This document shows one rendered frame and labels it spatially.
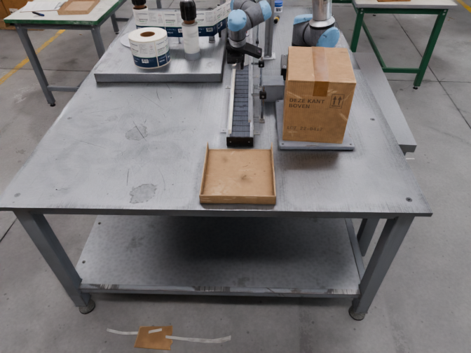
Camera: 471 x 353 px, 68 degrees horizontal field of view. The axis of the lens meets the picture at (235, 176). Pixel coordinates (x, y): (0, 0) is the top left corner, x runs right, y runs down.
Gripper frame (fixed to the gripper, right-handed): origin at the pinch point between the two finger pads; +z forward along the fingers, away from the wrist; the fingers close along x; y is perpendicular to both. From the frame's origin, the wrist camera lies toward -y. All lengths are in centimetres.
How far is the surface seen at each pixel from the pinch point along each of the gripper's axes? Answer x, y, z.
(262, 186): 68, -8, -28
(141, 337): 127, 47, 34
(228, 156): 54, 5, -19
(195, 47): -20.2, 25.8, 10.2
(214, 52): -24.2, 17.0, 20.3
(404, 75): -107, -162, 169
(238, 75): 0.2, 2.2, 6.3
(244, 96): 17.7, -0.9, -3.8
